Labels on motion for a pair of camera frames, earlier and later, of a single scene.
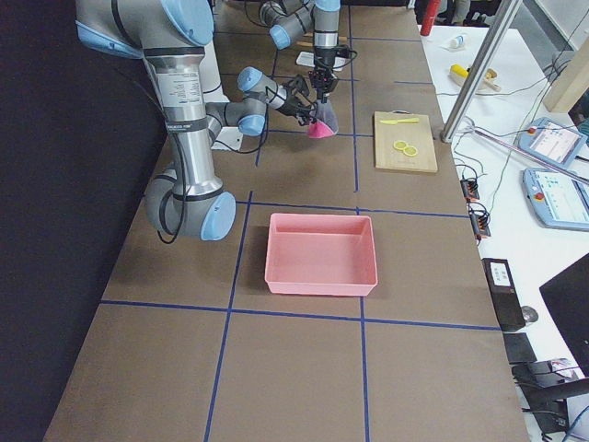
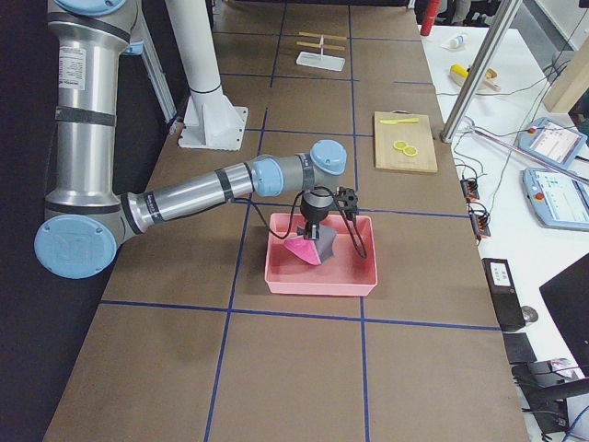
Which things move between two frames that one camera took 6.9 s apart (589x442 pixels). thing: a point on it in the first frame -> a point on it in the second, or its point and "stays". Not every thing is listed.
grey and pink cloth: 326,124 -> 314,251
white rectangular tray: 307,59 stays
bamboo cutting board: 403,141 stays
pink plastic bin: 313,254 stays
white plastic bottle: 456,41 stays
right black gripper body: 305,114 -> 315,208
